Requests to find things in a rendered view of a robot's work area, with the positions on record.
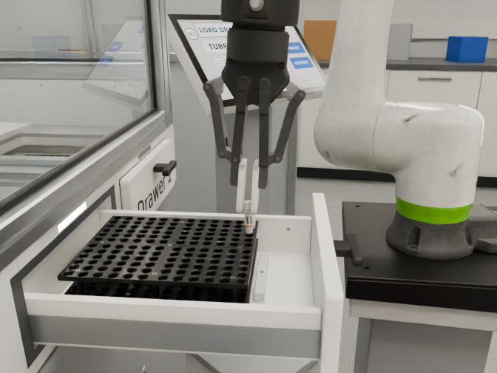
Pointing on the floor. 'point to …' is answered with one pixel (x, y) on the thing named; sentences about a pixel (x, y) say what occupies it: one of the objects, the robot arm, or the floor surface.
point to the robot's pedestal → (420, 338)
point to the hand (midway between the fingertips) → (248, 186)
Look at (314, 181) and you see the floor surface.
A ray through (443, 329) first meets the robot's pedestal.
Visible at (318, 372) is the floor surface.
